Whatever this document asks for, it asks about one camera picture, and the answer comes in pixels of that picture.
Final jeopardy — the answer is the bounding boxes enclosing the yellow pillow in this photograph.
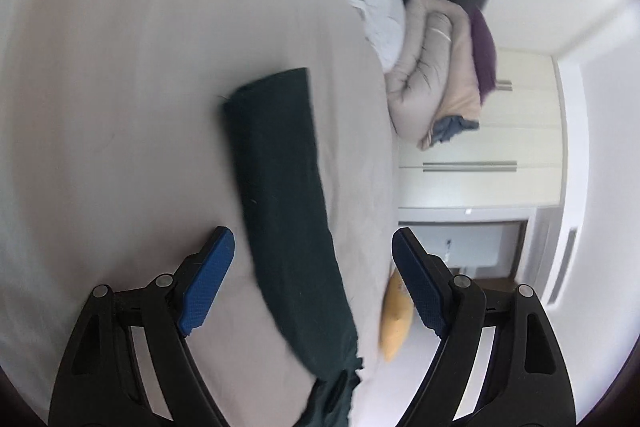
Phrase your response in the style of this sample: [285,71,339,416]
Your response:
[380,269,416,362]

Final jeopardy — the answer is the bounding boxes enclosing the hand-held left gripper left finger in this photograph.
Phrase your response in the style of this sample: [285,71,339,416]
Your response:
[48,226,236,427]

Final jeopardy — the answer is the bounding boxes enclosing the long metal wardrobe handle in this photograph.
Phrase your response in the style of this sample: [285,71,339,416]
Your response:
[422,161,517,170]

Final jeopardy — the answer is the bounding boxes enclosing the purple cloth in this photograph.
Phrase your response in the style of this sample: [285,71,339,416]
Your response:
[467,7,498,100]

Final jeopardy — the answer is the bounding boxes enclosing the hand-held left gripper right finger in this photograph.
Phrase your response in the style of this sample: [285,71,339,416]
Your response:
[391,227,576,427]

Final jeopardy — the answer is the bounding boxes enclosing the folded beige duvet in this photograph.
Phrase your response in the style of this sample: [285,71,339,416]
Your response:
[385,0,483,152]

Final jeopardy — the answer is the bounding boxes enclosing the dark green cloth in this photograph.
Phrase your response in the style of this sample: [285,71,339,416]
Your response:
[221,67,364,427]

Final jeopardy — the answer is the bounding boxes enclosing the bed with white sheet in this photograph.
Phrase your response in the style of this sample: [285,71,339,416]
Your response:
[0,0,416,427]

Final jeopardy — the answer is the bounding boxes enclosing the blue cloth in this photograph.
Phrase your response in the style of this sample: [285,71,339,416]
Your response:
[431,116,481,145]

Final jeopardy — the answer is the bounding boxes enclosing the white wardrobe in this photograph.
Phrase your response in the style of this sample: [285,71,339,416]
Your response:
[397,49,568,210]

